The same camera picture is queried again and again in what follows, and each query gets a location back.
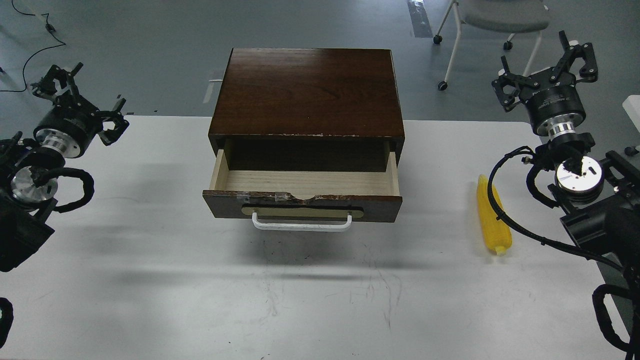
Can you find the dark wooden drawer cabinet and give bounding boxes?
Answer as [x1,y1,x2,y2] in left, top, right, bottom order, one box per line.
[208,47,405,172]

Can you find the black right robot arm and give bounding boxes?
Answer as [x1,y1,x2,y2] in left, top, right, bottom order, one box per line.
[485,30,640,360]

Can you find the yellow corn cob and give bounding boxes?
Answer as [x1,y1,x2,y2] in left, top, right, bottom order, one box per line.
[476,174,513,256]

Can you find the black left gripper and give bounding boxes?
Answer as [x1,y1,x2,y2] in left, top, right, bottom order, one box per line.
[30,63,130,158]

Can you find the black floor cable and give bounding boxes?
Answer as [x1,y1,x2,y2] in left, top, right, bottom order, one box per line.
[0,0,67,93]

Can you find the grey office chair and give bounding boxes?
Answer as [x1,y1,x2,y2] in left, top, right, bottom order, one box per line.
[433,0,550,91]

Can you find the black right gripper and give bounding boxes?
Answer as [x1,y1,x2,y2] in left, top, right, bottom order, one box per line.
[492,30,599,137]

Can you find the wooden drawer with white handle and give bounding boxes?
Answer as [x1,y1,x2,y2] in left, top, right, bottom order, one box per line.
[202,151,403,232]

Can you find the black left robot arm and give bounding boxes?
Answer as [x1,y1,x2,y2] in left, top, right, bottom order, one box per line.
[0,63,130,272]

